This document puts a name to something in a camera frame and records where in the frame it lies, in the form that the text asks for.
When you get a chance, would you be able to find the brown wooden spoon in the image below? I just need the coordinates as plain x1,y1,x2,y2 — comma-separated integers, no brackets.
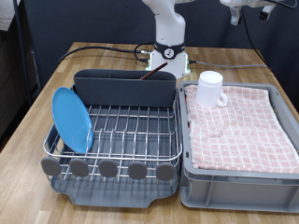
138,61,168,80

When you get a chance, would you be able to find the dark grey cutlery holder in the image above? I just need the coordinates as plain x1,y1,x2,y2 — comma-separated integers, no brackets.
73,68,178,108

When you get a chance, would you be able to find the dark side cabinet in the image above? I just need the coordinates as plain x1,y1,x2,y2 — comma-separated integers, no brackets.
0,27,41,141

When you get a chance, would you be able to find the thin grey cable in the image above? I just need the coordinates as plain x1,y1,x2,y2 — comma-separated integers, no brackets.
187,59,269,69

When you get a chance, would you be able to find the white mug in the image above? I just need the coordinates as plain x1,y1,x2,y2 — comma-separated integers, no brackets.
194,70,229,108

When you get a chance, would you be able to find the grey plastic crate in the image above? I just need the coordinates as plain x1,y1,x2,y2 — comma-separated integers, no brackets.
177,79,299,213

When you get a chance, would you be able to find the grey plastic drain tray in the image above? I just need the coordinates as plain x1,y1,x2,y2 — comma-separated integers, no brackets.
50,102,179,209

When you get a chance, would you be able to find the metal wire dish rack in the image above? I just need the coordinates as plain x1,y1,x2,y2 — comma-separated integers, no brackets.
40,83,183,183

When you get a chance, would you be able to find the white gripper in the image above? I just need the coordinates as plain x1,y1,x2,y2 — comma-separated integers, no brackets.
219,0,281,26

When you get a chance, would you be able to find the black camera cable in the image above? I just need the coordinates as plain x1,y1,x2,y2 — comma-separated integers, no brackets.
241,0,299,70

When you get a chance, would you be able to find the pink checkered cloth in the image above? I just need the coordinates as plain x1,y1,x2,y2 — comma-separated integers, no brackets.
184,83,299,175

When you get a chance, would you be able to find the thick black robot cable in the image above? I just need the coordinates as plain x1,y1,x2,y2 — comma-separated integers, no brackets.
57,42,155,64

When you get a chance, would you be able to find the dark blue backdrop curtain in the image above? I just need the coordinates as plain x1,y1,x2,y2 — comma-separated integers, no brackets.
22,0,299,113

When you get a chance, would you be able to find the blue plate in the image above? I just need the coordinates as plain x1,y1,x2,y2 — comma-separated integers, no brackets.
50,87,93,154

